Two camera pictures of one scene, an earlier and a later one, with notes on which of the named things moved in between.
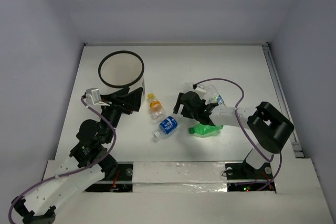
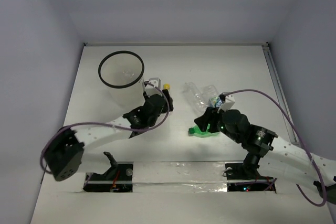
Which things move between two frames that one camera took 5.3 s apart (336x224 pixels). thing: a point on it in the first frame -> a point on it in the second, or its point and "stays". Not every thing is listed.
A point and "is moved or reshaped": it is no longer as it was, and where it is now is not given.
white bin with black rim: [121, 69] stays
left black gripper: [121, 103] -> [163, 100]
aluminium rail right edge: [296, 145] stays
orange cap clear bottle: [156, 110] is moved or reshaped
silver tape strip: [179, 177] stays
